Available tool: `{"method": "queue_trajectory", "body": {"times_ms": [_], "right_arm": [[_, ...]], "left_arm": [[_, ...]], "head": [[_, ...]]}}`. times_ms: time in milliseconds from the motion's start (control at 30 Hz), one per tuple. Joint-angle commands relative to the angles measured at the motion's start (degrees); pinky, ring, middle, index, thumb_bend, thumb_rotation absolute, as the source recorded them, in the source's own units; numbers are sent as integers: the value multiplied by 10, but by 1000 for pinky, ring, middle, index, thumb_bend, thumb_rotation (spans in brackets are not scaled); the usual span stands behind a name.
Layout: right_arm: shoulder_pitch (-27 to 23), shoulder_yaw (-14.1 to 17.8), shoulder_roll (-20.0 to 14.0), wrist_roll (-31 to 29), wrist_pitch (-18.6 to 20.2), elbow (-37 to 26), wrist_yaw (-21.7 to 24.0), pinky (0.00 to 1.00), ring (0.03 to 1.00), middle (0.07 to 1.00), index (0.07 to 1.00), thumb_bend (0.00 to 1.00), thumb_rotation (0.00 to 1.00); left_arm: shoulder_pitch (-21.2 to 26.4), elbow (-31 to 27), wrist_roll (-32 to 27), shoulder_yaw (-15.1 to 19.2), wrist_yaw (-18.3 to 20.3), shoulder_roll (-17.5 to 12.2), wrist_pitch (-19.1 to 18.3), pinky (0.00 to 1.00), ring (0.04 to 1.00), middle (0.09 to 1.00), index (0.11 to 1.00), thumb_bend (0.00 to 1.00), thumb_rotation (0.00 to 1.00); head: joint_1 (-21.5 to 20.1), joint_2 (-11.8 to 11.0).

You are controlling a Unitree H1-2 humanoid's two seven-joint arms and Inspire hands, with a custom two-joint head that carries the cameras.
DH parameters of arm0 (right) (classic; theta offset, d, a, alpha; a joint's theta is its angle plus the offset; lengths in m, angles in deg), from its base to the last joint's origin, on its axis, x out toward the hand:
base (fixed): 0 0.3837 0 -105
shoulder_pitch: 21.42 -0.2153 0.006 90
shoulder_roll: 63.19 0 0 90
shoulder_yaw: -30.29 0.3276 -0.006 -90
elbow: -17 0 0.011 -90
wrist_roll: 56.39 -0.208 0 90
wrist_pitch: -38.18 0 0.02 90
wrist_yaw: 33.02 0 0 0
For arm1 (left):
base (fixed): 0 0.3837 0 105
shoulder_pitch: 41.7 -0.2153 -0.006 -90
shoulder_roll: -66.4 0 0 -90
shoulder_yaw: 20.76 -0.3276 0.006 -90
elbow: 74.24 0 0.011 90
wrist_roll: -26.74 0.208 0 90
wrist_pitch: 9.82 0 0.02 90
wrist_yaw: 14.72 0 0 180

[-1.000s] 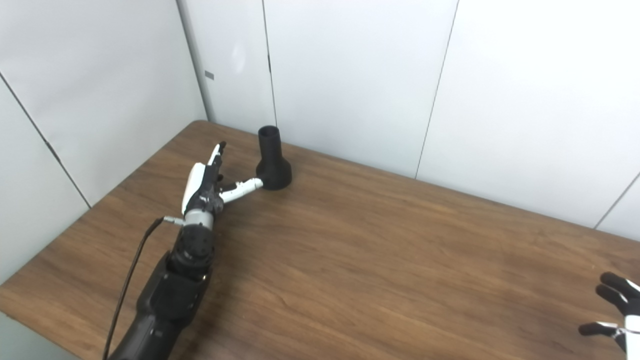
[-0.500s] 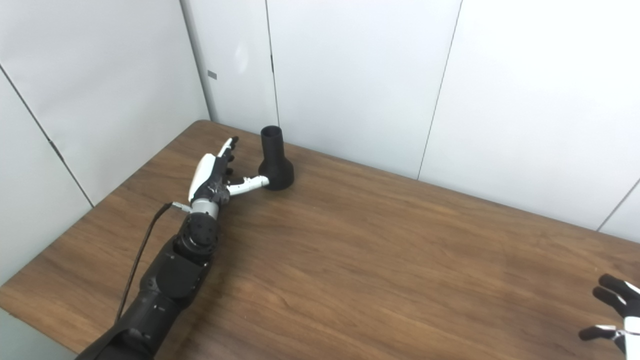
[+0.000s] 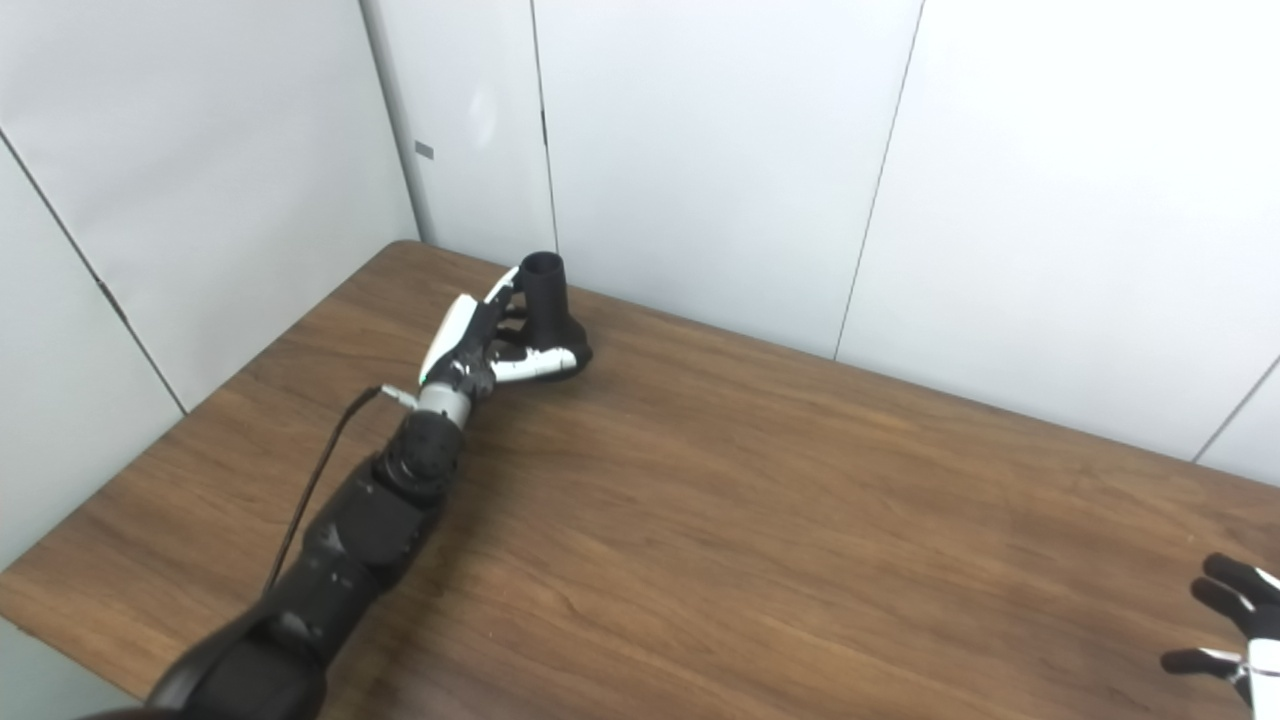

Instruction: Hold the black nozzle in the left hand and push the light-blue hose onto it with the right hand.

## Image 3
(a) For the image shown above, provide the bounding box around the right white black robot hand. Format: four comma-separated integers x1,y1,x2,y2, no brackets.
1160,553,1280,713

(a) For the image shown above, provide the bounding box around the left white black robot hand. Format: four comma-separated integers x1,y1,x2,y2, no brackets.
418,265,583,399

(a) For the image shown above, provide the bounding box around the black funnel-shaped nozzle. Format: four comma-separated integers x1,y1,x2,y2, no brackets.
517,252,593,381

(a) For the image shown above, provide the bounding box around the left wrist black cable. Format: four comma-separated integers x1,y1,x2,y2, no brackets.
262,385,421,596

